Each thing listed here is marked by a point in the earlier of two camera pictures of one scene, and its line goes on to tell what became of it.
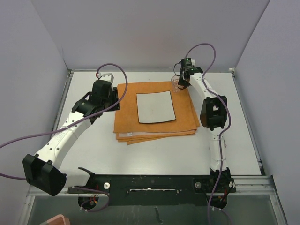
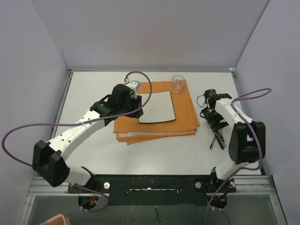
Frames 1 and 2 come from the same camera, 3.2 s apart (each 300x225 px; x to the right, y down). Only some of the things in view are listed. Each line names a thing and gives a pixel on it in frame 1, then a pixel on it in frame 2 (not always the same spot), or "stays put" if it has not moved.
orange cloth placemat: x=126 y=124 stays put
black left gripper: x=113 y=93 to x=136 y=101
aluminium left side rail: x=62 y=101 stays put
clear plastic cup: x=175 y=81 stays put
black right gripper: x=182 y=83 to x=214 y=125
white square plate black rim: x=153 y=107 stays put
